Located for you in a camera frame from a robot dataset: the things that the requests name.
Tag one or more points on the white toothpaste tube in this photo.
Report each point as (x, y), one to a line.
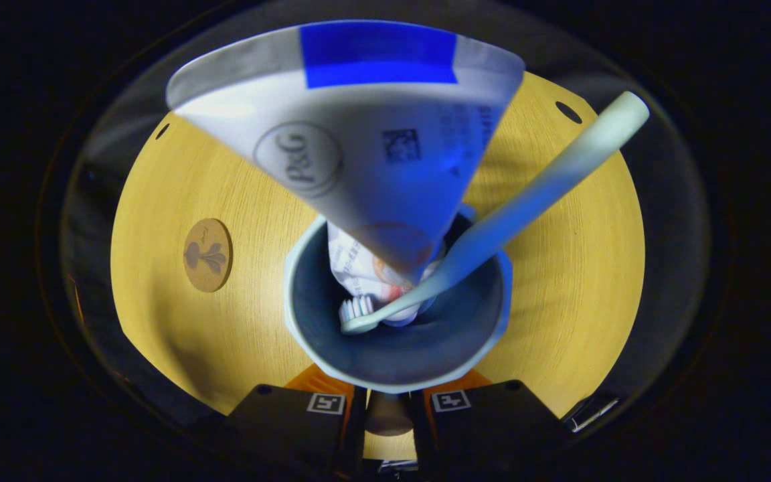
(359, 134)

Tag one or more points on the pale green toothbrush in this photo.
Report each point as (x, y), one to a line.
(533, 194)

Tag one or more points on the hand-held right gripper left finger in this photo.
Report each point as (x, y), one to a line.
(278, 428)

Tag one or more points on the round cork coaster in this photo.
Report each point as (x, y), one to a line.
(208, 254)

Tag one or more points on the wooden desktop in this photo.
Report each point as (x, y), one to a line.
(251, 201)

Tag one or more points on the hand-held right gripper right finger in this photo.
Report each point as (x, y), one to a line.
(492, 435)

